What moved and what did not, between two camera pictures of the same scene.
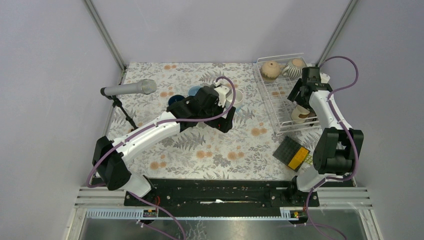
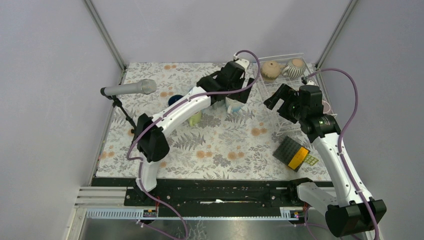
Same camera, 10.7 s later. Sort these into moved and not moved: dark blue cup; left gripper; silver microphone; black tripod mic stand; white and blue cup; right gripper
Moved: left gripper; right gripper
Not moved: black tripod mic stand; dark blue cup; silver microphone; white and blue cup
